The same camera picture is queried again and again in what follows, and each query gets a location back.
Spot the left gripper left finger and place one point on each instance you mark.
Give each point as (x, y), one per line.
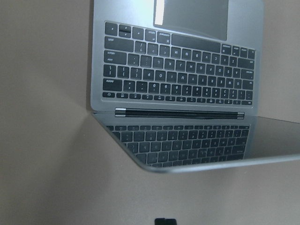
(159, 221)

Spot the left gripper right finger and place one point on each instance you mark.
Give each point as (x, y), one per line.
(170, 221)

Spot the grey laptop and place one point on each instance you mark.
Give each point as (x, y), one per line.
(176, 83)

